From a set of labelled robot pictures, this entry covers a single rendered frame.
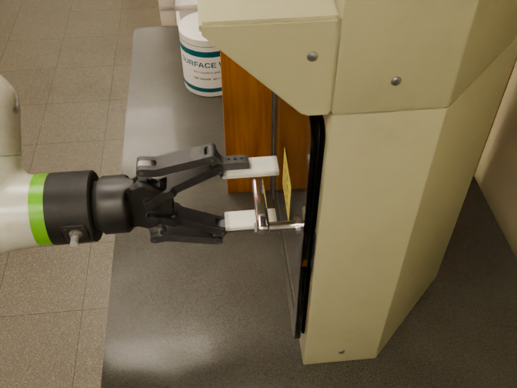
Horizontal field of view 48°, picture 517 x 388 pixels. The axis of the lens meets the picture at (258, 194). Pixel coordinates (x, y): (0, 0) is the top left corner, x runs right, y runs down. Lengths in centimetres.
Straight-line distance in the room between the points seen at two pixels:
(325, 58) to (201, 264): 59
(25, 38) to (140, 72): 222
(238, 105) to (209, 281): 30
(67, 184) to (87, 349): 138
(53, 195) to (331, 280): 35
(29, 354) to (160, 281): 117
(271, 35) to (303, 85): 6
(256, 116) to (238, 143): 7
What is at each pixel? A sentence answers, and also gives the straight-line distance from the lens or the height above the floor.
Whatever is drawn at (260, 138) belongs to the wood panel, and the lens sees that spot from 104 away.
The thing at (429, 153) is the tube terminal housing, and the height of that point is 135.
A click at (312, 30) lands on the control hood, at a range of 49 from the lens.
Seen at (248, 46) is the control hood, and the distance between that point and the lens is 49.
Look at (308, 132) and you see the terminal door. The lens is 58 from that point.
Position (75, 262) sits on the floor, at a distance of 230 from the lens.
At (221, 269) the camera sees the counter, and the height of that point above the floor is 94.
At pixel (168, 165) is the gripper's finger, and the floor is 127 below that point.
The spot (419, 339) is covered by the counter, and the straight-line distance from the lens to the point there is 97.
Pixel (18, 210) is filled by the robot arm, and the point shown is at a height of 124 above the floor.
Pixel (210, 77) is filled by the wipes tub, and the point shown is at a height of 100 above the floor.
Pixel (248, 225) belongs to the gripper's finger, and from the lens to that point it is 78.
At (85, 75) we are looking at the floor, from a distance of 322.
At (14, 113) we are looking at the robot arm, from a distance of 78.
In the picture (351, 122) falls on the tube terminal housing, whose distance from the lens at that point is 56.
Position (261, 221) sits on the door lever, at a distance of 72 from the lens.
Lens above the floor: 175
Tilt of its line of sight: 46 degrees down
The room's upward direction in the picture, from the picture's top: straight up
